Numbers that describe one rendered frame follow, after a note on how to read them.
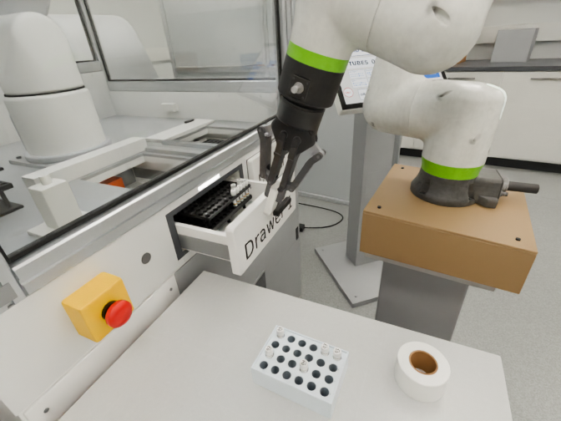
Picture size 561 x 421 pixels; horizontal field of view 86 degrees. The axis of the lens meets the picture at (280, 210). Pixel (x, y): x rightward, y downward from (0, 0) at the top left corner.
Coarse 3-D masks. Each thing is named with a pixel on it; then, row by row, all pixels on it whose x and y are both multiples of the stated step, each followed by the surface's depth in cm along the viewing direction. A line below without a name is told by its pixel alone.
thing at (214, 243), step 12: (228, 180) 83; (252, 180) 80; (252, 192) 81; (180, 228) 62; (192, 228) 61; (204, 228) 61; (180, 240) 64; (192, 240) 62; (204, 240) 61; (216, 240) 59; (204, 252) 63; (216, 252) 61; (228, 252) 59
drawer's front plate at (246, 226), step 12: (276, 180) 71; (264, 192) 66; (288, 192) 75; (252, 204) 61; (264, 204) 63; (240, 216) 57; (252, 216) 59; (264, 216) 64; (276, 216) 70; (288, 216) 77; (228, 228) 54; (240, 228) 56; (252, 228) 60; (276, 228) 72; (228, 240) 55; (240, 240) 57; (252, 240) 61; (264, 240) 66; (240, 252) 57; (252, 252) 62; (240, 264) 58
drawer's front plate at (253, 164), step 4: (272, 144) 96; (272, 148) 94; (272, 152) 94; (256, 156) 86; (272, 156) 95; (248, 160) 84; (252, 160) 84; (256, 160) 86; (272, 160) 95; (284, 160) 103; (248, 164) 84; (252, 164) 84; (256, 164) 86; (284, 164) 104; (248, 168) 85; (252, 168) 84; (256, 168) 86; (284, 168) 104; (248, 172) 86; (252, 172) 85; (256, 172) 87; (280, 172) 102; (252, 176) 86; (256, 176) 87; (260, 180) 90; (264, 180) 92
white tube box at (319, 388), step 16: (272, 336) 49; (288, 336) 49; (304, 336) 49; (288, 352) 47; (304, 352) 47; (320, 352) 46; (256, 368) 44; (272, 368) 45; (288, 368) 44; (320, 368) 44; (336, 368) 45; (272, 384) 44; (288, 384) 42; (304, 384) 42; (320, 384) 42; (336, 384) 42; (304, 400) 42; (320, 400) 40; (336, 400) 43
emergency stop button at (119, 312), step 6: (120, 300) 45; (114, 306) 44; (120, 306) 44; (126, 306) 45; (108, 312) 43; (114, 312) 43; (120, 312) 44; (126, 312) 45; (108, 318) 43; (114, 318) 43; (120, 318) 44; (126, 318) 45; (108, 324) 44; (114, 324) 44; (120, 324) 45
